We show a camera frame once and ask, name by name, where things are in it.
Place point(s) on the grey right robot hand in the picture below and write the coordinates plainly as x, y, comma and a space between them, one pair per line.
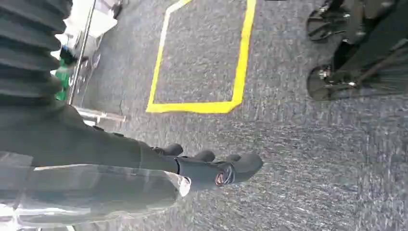
79, 146

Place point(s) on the black left robot foot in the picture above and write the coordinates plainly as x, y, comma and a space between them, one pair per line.
328, 22

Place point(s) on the yellow floor tape square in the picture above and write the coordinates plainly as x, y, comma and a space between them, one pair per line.
204, 107

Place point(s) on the green object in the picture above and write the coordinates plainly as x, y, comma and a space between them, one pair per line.
62, 81

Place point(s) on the steel bench floor bar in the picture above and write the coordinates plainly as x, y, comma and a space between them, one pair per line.
102, 115

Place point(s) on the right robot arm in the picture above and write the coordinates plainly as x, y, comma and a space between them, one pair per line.
28, 51

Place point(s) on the steel bench leg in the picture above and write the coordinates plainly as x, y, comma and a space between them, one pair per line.
81, 54

